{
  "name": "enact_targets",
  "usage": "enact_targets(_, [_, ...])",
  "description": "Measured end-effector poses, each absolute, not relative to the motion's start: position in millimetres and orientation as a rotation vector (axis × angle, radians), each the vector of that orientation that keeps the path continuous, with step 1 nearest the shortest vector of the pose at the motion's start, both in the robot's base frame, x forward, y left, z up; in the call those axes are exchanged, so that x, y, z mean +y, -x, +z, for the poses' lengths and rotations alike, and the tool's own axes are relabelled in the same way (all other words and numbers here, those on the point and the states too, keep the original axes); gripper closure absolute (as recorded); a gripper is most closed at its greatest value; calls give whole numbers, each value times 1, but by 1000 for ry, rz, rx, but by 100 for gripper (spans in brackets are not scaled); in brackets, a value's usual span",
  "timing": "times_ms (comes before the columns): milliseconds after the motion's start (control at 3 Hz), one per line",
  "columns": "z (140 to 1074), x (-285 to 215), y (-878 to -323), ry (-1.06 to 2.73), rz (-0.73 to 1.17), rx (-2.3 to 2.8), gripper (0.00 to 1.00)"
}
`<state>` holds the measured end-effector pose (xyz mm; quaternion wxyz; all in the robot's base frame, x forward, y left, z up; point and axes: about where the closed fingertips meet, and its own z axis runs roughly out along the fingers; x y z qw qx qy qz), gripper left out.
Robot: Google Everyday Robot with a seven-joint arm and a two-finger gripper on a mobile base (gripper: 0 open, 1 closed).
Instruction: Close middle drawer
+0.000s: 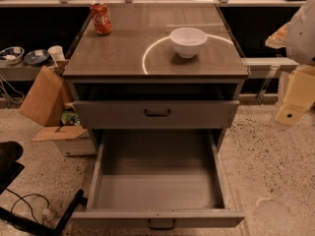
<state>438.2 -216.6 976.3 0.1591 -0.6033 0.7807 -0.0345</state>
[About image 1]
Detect black floor cable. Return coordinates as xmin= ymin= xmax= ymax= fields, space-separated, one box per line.
xmin=5 ymin=188 xmax=53 ymax=224

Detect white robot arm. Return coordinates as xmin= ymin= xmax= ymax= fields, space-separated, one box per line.
xmin=265 ymin=0 xmax=315 ymax=127

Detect blue patterned bowl left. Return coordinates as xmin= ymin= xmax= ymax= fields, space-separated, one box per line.
xmin=0 ymin=46 xmax=25 ymax=65

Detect grey drawer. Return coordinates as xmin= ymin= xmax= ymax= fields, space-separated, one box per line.
xmin=73 ymin=130 xmax=245 ymax=230
xmin=74 ymin=100 xmax=239 ymax=129

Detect grey drawer cabinet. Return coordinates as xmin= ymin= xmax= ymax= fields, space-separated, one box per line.
xmin=64 ymin=3 xmax=248 ymax=144

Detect blue patterned bowl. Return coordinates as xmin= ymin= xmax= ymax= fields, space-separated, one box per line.
xmin=24 ymin=49 xmax=50 ymax=66
xmin=0 ymin=46 xmax=25 ymax=65

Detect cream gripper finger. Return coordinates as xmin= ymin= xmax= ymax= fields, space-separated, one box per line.
xmin=265 ymin=23 xmax=289 ymax=49

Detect white paper cup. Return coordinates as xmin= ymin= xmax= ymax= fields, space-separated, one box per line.
xmin=48 ymin=45 xmax=65 ymax=62

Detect clear plastic bottle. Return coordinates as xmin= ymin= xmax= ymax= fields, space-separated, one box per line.
xmin=42 ymin=207 xmax=58 ymax=225

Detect white ceramic bowl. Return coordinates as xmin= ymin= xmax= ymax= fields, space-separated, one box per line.
xmin=170 ymin=28 xmax=208 ymax=58

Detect grey top drawer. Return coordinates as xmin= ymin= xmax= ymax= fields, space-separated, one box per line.
xmin=74 ymin=100 xmax=239 ymax=129

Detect green snack bag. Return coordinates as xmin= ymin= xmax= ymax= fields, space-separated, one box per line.
xmin=61 ymin=111 xmax=80 ymax=126

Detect open cardboard box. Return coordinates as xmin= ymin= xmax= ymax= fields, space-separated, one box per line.
xmin=20 ymin=66 xmax=96 ymax=156

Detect black chair base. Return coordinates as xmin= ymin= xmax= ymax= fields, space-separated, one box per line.
xmin=0 ymin=142 xmax=87 ymax=236

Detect red Coca-Cola can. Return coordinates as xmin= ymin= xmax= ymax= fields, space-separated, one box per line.
xmin=90 ymin=2 xmax=111 ymax=35

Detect blue patterned bowl right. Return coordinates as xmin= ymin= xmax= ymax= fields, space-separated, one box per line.
xmin=24 ymin=49 xmax=50 ymax=66

